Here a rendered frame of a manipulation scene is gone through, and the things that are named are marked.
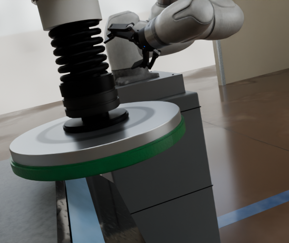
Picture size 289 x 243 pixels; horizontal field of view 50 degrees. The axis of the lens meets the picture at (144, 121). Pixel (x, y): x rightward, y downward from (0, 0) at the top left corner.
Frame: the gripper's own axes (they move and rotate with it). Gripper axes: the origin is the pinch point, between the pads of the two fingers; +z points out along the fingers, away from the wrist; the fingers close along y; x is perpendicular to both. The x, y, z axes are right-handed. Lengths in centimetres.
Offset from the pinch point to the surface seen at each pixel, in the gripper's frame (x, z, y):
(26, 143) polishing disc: 53, -56, 19
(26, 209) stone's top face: 59, -59, 15
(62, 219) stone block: 59, -64, 13
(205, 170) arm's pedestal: 15, -3, -56
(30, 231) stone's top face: 61, -64, 16
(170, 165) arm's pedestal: 21.4, 1.1, -41.4
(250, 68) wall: -352, 275, -308
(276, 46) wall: -417, 248, -321
